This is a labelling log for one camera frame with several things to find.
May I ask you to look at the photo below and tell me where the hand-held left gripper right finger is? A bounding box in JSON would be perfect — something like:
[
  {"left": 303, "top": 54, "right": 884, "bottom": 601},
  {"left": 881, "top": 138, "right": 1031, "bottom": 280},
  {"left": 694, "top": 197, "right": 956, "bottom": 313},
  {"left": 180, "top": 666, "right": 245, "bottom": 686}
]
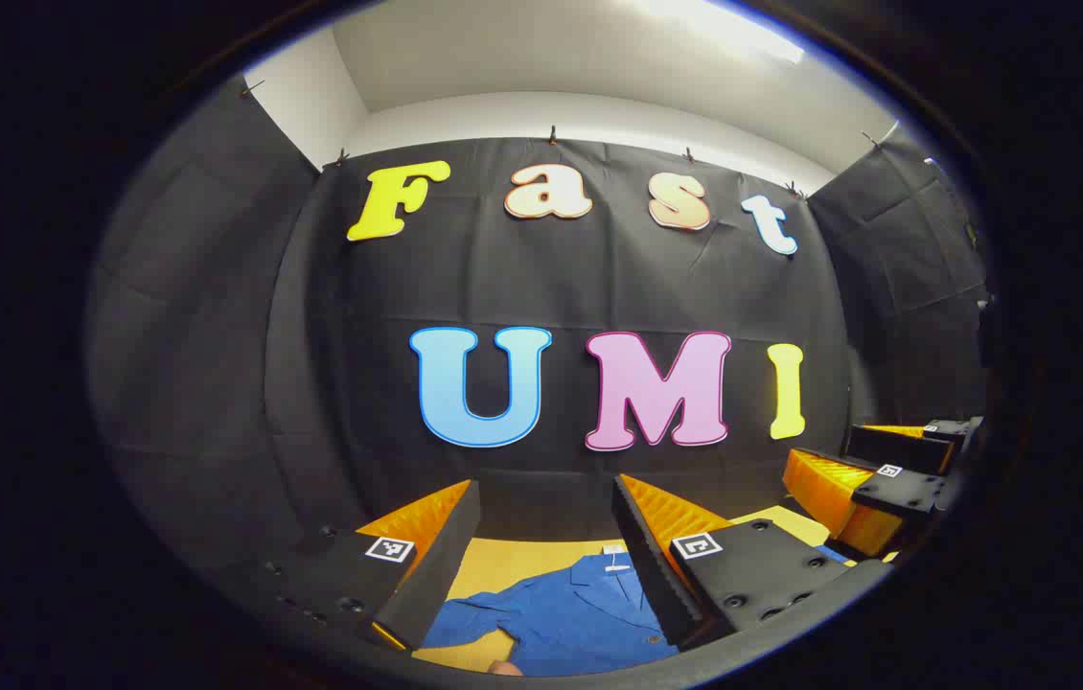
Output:
[{"left": 611, "top": 472, "right": 890, "bottom": 653}]

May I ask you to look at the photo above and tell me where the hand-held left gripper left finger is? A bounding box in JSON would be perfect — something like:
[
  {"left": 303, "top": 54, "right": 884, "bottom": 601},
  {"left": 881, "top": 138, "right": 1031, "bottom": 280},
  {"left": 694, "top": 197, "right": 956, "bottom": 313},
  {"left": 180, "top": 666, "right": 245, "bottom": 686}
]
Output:
[{"left": 254, "top": 477, "right": 483, "bottom": 653}]

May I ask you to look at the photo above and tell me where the blue knit garment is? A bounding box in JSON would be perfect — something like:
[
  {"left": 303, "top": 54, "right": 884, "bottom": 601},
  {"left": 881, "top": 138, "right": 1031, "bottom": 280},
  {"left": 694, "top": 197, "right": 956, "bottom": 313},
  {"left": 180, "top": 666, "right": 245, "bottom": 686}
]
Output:
[{"left": 420, "top": 548, "right": 683, "bottom": 678}]

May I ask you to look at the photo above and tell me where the black backdrop cloth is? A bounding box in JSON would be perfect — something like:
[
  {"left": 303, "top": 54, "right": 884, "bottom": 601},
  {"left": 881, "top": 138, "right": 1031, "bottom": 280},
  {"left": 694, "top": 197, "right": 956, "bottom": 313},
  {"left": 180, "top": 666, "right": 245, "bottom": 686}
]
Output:
[{"left": 86, "top": 77, "right": 993, "bottom": 595}]

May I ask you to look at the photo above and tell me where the row of small cloth clips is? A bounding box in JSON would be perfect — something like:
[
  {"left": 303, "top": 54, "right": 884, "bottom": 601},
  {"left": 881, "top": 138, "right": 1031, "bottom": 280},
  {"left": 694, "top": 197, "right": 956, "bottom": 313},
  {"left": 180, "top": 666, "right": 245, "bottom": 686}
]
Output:
[{"left": 240, "top": 77, "right": 887, "bottom": 199}]

